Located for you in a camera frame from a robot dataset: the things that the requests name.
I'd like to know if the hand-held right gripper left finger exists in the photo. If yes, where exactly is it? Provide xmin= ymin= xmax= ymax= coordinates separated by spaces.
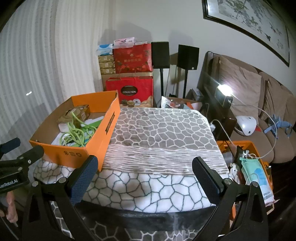
xmin=22 ymin=155 xmax=102 ymax=241

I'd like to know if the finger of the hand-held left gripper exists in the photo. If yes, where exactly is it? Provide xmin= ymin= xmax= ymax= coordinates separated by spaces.
xmin=0 ymin=137 xmax=21 ymax=156
xmin=0 ymin=145 xmax=45 ymax=171

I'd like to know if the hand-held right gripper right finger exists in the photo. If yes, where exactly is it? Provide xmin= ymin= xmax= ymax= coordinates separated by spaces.
xmin=191 ymin=156 xmax=270 ymax=241

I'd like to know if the orange cardboard box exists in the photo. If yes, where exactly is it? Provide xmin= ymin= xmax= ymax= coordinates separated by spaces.
xmin=29 ymin=90 xmax=121 ymax=172

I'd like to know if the green cable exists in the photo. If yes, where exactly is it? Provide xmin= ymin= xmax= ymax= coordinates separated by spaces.
xmin=60 ymin=111 xmax=96 ymax=147

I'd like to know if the gold tissue pack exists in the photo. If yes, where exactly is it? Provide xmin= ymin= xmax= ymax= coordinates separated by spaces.
xmin=58 ymin=104 xmax=91 ymax=123

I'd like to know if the person's left hand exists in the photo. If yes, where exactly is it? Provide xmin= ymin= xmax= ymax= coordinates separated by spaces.
xmin=0 ymin=192 xmax=19 ymax=223

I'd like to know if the teal face mask pack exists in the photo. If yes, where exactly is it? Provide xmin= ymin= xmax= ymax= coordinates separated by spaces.
xmin=239 ymin=157 xmax=274 ymax=205

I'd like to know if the grey white patterned blanket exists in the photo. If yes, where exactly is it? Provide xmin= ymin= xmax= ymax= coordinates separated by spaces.
xmin=32 ymin=107 xmax=234 ymax=241

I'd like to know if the orange plastic crate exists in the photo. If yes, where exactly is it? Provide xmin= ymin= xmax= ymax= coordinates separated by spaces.
xmin=216 ymin=140 xmax=275 ymax=223

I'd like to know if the dark wooden cabinet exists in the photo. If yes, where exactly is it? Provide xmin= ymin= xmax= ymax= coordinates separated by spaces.
xmin=198 ymin=88 xmax=237 ymax=141

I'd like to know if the white dome device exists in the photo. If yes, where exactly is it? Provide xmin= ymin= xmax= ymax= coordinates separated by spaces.
xmin=235 ymin=115 xmax=258 ymax=136

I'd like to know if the open cardboard box with clutter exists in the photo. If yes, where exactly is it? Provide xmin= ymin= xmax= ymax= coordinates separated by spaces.
xmin=161 ymin=95 xmax=204 ymax=110

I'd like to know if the bright small lamp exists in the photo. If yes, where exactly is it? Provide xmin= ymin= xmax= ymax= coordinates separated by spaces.
xmin=215 ymin=85 xmax=234 ymax=107

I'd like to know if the brown sofa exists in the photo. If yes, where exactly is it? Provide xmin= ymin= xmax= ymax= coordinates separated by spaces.
xmin=198 ymin=51 xmax=296 ymax=165

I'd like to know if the blue toy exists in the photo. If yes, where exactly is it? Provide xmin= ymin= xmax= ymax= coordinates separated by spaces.
xmin=264 ymin=114 xmax=293 ymax=139

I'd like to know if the black speaker stand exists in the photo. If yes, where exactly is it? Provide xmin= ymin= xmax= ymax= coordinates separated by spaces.
xmin=182 ymin=69 xmax=189 ymax=99
xmin=159 ymin=69 xmax=165 ymax=108

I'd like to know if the white striped curtain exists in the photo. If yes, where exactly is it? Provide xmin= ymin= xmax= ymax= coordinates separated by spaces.
xmin=0 ymin=0 xmax=121 ymax=163

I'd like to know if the beige sofa cushion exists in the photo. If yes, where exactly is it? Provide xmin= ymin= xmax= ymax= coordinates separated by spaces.
xmin=259 ymin=79 xmax=289 ymax=126
xmin=218 ymin=56 xmax=262 ymax=118

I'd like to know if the black speaker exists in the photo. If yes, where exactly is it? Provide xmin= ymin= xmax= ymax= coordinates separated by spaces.
xmin=177 ymin=44 xmax=200 ymax=70
xmin=151 ymin=42 xmax=170 ymax=69

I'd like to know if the blue white tissue box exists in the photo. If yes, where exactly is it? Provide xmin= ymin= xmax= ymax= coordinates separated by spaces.
xmin=97 ymin=44 xmax=114 ymax=56

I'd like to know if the red floral gift bag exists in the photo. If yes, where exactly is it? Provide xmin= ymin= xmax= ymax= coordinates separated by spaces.
xmin=113 ymin=43 xmax=153 ymax=73

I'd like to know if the pink white tissue pack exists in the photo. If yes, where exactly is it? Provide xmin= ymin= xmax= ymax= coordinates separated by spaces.
xmin=113 ymin=37 xmax=136 ymax=49

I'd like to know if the framed ink painting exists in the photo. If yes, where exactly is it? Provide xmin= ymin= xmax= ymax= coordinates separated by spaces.
xmin=202 ymin=0 xmax=290 ymax=67

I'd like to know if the white cable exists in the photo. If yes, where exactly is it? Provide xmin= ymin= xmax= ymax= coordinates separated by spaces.
xmin=209 ymin=102 xmax=278 ymax=160

